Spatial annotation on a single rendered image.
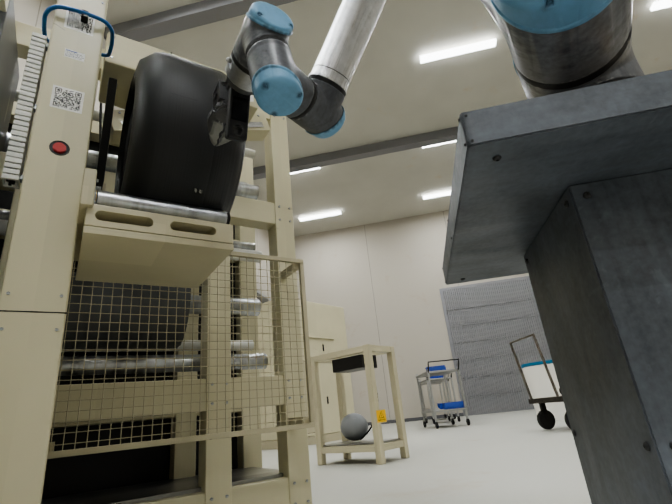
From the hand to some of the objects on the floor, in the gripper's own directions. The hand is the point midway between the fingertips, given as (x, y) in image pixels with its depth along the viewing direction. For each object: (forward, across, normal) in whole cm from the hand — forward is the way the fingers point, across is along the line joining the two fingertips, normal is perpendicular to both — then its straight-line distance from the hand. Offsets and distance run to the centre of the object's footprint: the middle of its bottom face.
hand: (216, 144), depth 108 cm
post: (+43, +34, +96) cm, 111 cm away
